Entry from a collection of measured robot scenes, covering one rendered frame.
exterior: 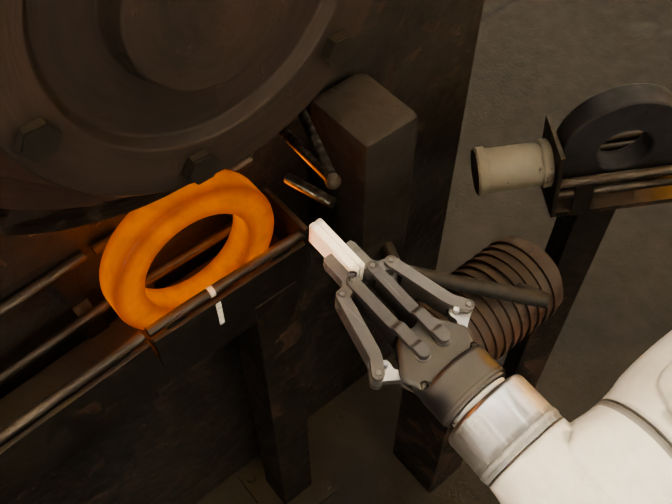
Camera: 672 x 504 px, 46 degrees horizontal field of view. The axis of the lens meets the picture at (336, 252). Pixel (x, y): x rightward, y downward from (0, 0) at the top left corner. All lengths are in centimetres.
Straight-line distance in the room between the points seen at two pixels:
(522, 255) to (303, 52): 61
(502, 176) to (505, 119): 107
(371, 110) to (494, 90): 127
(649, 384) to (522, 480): 14
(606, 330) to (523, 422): 102
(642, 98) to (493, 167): 18
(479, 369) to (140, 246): 32
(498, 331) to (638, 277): 79
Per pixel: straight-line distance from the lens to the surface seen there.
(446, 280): 97
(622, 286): 177
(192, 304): 80
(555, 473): 67
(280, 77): 54
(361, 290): 75
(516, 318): 105
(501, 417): 68
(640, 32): 239
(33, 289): 80
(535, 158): 96
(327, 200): 66
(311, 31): 54
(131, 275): 74
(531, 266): 107
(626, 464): 69
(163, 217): 71
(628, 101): 94
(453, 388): 70
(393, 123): 83
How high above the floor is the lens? 138
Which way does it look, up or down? 54 degrees down
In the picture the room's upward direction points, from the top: straight up
